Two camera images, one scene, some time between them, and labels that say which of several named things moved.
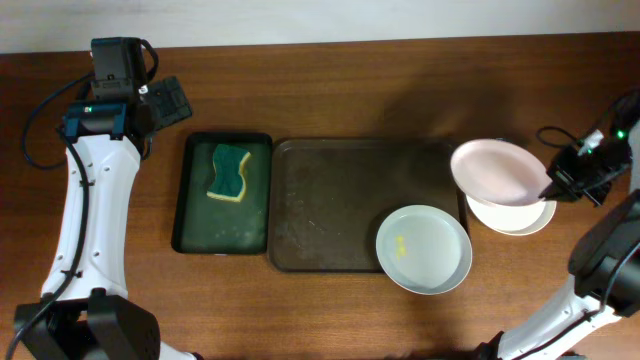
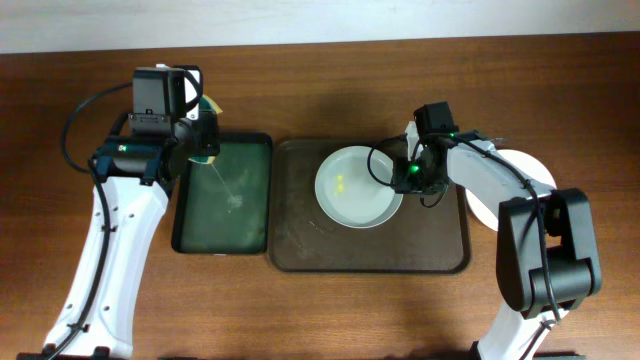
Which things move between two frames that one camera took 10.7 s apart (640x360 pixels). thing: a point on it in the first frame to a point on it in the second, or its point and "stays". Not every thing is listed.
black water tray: [206, 224] stays
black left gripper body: [147, 100] to [203, 133]
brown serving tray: [330, 197] stays
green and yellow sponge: [228, 183] to [205, 104]
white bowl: [424, 248] to [348, 191]
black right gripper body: [585, 172] to [412, 177]
